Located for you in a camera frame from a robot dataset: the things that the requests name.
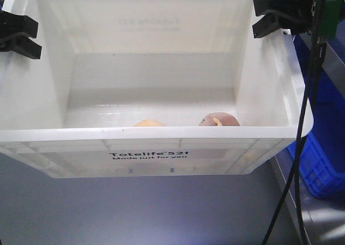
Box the white plastic tote crate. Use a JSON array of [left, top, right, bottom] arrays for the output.
[[1, 0, 305, 178]]

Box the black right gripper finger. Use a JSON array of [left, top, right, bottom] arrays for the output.
[[253, 0, 313, 16], [252, 13, 313, 38]]

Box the cream yellow plush toy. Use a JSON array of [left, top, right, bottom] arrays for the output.
[[134, 119, 165, 127]]

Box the green right circuit board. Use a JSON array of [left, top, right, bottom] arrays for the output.
[[312, 0, 344, 44]]

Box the pink round plush toy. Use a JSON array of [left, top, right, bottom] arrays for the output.
[[199, 112, 240, 126]]

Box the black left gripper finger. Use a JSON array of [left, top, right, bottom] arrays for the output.
[[1, 36, 42, 59], [1, 10, 38, 40]]

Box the blue plastic crate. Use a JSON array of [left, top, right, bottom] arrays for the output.
[[287, 21, 345, 200]]

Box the black cable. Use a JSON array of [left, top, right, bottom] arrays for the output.
[[293, 0, 328, 245], [260, 37, 328, 245]]

